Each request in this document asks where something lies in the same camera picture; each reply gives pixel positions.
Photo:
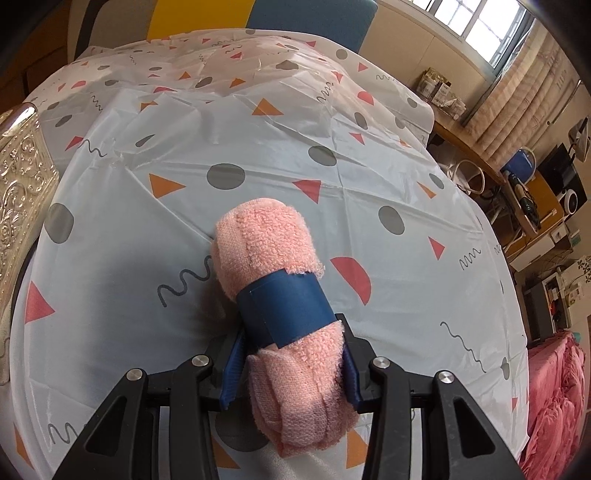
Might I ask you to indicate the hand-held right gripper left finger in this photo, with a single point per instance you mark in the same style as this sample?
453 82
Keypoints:
233 374

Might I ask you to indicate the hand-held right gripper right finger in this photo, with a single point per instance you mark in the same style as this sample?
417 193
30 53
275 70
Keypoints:
353 378

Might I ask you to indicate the pink towel roll blue band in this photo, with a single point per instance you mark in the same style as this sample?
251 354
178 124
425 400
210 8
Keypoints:
268 244

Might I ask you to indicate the pink quilt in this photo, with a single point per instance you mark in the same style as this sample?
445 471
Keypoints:
558 406

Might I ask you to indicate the white storage cabinet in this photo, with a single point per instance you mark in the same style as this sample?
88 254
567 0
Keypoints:
561 295

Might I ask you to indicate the patterned plastic bed sheet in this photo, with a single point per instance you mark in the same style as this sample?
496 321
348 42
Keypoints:
277 138

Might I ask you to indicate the black hair styling tool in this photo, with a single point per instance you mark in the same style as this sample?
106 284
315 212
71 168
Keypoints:
524 201

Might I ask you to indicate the wooden desk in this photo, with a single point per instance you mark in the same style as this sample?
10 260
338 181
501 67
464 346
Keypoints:
466 143

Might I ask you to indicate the yellow wooden board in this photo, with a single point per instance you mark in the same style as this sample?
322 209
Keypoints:
551 207

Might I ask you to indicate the ornate golden tissue box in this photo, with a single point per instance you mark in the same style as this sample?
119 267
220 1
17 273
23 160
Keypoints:
23 194

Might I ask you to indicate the small white boxes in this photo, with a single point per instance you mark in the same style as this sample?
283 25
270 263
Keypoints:
451 104

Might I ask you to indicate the black monitor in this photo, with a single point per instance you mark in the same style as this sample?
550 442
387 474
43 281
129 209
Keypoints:
561 168

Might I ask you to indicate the brown patterned box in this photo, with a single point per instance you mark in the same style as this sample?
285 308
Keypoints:
430 83

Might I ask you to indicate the beige striped curtain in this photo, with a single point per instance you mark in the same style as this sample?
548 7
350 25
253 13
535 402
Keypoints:
526 97

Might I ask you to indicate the grey yellow blue headboard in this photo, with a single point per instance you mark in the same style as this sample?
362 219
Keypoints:
304 18

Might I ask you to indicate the barred window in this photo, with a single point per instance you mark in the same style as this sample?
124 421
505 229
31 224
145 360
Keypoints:
475 23

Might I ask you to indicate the wooden wardrobe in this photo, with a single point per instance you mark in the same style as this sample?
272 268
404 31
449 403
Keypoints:
32 41

